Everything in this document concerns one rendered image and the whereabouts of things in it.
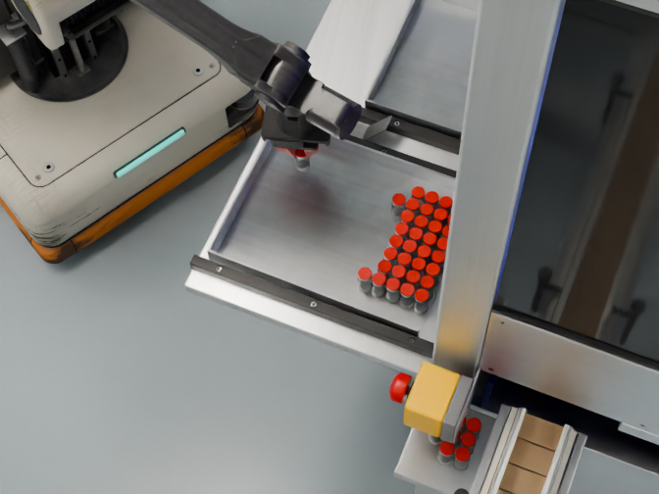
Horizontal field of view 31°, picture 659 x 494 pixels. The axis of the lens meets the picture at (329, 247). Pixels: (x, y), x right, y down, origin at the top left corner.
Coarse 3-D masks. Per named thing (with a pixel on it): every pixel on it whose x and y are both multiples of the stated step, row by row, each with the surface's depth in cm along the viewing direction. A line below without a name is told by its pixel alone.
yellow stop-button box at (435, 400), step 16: (432, 368) 159; (416, 384) 158; (432, 384) 158; (448, 384) 158; (464, 384) 158; (416, 400) 157; (432, 400) 157; (448, 400) 157; (464, 400) 157; (416, 416) 158; (432, 416) 156; (448, 416) 156; (432, 432) 161; (448, 432) 159
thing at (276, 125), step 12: (264, 120) 179; (276, 120) 179; (288, 120) 174; (300, 120) 174; (264, 132) 178; (276, 132) 178; (288, 132) 177; (300, 132) 177; (312, 132) 178; (324, 132) 178
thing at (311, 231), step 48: (336, 144) 191; (240, 192) 186; (288, 192) 189; (336, 192) 189; (384, 192) 189; (240, 240) 186; (288, 240) 185; (336, 240) 185; (384, 240) 185; (288, 288) 181; (336, 288) 181
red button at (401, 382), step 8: (400, 376) 161; (408, 376) 161; (392, 384) 161; (400, 384) 160; (408, 384) 161; (392, 392) 160; (400, 392) 160; (408, 392) 161; (392, 400) 161; (400, 400) 161
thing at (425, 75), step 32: (416, 0) 202; (448, 0) 204; (416, 32) 202; (448, 32) 202; (384, 64) 196; (416, 64) 199; (448, 64) 199; (384, 96) 197; (416, 96) 197; (448, 96) 196; (448, 128) 190
